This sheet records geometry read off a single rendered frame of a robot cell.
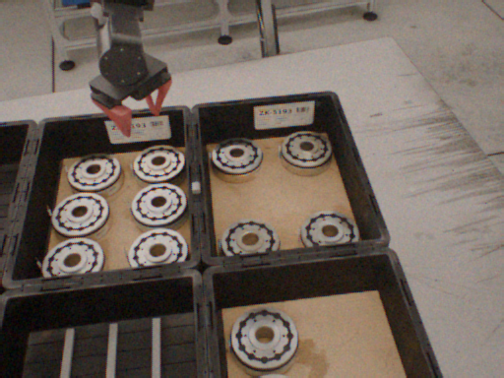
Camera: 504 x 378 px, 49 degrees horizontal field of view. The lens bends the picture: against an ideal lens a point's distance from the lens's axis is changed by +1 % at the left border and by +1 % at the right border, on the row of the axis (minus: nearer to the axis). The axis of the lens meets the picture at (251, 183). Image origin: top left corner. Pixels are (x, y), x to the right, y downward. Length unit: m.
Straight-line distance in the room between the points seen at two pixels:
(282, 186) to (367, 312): 0.31
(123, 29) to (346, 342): 0.56
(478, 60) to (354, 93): 1.58
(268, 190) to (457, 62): 2.05
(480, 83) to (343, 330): 2.13
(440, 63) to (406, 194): 1.76
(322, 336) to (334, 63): 0.94
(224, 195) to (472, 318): 0.51
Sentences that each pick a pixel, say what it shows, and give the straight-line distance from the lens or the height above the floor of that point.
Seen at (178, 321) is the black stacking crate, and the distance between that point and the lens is 0.92.
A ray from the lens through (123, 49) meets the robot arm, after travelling 0.70.
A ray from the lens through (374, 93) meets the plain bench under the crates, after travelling 1.54.
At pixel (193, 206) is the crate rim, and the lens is 0.93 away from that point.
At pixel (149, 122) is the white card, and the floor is 0.91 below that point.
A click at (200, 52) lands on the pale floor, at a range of 2.98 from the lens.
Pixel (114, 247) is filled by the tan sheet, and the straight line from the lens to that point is 1.03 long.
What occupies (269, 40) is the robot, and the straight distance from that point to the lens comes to 1.80.
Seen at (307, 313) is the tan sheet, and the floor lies 0.83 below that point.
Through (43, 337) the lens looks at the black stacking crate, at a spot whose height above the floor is 0.83.
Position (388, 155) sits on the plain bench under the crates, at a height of 0.70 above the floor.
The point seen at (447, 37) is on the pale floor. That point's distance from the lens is 3.19.
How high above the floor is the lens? 1.62
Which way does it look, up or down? 47 degrees down
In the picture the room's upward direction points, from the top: 2 degrees counter-clockwise
